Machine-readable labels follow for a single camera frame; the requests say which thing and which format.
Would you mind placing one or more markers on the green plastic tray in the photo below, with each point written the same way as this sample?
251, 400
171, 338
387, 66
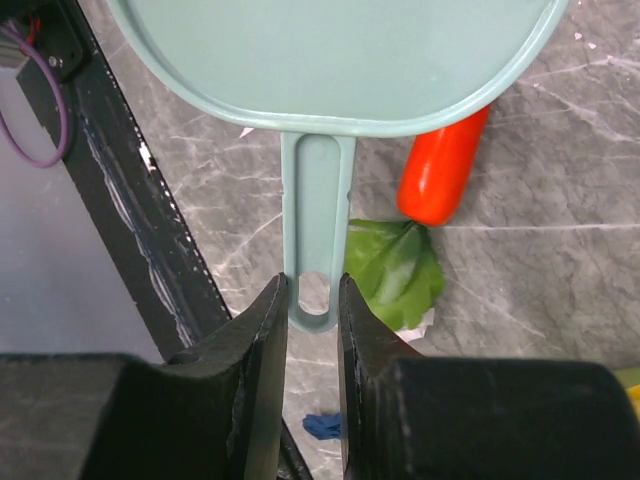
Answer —
630, 379

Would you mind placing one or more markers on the dark blue paper scrap right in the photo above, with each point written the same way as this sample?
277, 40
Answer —
323, 426

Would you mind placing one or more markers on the orange toy carrot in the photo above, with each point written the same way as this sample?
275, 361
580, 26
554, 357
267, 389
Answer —
393, 262

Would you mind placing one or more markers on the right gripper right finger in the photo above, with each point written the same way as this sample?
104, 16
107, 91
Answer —
410, 416

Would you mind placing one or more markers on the teal hand brush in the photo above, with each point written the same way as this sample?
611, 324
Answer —
325, 73

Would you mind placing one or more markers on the white paper scrap by carrot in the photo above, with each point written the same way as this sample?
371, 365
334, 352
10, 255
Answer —
418, 332

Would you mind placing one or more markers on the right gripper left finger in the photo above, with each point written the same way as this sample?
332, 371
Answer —
213, 411

